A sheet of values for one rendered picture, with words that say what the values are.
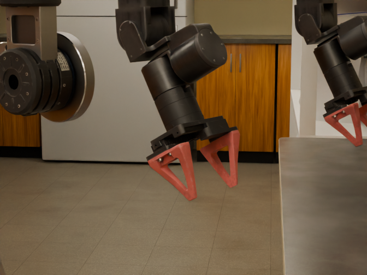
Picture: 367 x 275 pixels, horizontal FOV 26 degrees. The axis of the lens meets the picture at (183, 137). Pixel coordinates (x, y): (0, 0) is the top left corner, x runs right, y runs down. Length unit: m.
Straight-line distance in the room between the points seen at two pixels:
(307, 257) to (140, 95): 4.98
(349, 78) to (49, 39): 0.62
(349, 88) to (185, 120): 0.50
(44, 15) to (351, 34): 0.63
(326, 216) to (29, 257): 2.88
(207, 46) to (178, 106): 0.10
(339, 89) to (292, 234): 0.36
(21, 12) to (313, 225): 0.77
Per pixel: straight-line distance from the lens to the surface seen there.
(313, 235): 1.28
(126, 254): 4.12
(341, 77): 1.53
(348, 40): 1.52
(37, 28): 1.69
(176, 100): 1.11
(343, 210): 1.43
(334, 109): 1.49
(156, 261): 4.01
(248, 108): 6.16
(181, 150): 1.06
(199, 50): 1.07
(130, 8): 1.15
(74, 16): 6.15
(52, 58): 1.70
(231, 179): 1.16
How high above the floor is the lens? 1.32
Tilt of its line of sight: 10 degrees down
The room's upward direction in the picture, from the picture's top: straight up
